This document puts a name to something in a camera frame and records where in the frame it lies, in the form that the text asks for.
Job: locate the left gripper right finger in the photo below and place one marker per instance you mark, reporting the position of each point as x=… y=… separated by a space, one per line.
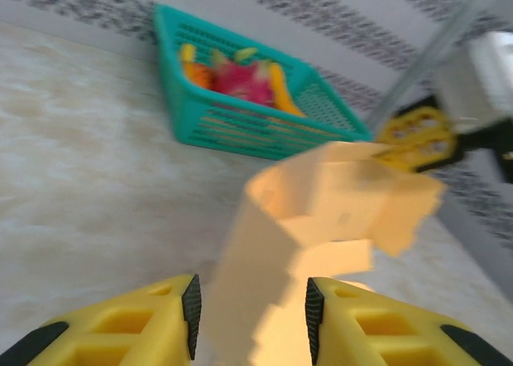
x=344 y=334

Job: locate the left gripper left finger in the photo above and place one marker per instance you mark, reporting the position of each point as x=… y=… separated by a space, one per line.
x=160 y=334

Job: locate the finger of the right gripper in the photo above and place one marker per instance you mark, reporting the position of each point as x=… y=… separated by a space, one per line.
x=417 y=141

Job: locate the yellow paper box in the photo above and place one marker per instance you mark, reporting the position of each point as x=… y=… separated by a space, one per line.
x=320 y=190

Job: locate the yellow banana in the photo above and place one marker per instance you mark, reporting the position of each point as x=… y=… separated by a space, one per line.
x=284 y=93

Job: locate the teal plastic basket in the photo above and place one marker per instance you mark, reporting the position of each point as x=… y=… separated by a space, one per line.
x=240 y=137

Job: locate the pink dragon fruit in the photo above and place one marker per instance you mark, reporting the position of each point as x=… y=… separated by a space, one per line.
x=240 y=81

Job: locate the orange fruit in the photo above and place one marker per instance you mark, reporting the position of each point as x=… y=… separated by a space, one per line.
x=198 y=75

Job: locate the small yellow fruit piece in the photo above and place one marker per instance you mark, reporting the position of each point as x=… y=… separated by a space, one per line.
x=187 y=55

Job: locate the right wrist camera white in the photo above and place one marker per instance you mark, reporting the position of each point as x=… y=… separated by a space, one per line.
x=481 y=81

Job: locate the right aluminium frame post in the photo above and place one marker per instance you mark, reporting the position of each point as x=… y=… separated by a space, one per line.
x=441 y=41

